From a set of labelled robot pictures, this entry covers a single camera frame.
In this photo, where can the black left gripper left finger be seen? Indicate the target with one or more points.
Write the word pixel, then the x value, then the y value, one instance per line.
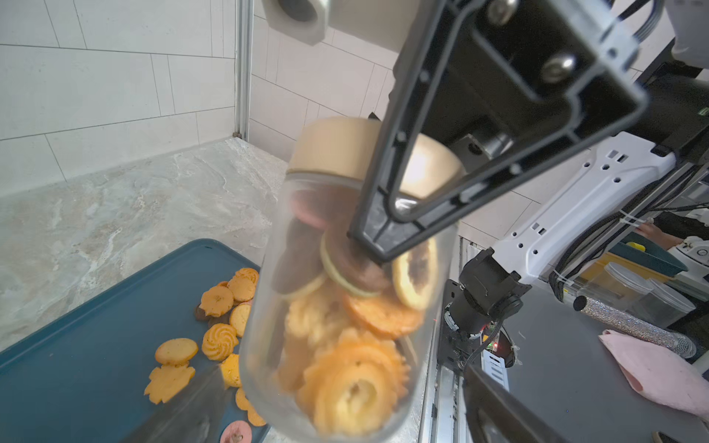
pixel 194 415

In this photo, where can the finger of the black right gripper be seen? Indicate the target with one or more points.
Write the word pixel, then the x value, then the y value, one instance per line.
pixel 549 77

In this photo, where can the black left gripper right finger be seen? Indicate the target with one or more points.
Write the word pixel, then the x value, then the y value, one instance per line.
pixel 494 415

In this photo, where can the pink ring cookie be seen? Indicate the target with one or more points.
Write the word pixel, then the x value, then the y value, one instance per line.
pixel 237 432

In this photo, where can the orange flower cookie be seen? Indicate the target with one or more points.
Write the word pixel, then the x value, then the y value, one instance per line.
pixel 167 381

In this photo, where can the jar with beige lid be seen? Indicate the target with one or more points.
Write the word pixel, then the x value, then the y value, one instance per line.
pixel 336 342

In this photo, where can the teal plastic tray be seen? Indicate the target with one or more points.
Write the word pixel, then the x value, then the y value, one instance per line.
pixel 82 377

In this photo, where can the pink cloth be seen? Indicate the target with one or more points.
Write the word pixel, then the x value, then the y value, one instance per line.
pixel 658 374

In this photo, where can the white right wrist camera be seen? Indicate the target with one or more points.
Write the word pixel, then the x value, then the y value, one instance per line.
pixel 385 23

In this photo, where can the aluminium corner frame post right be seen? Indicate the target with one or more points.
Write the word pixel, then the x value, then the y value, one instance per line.
pixel 243 39

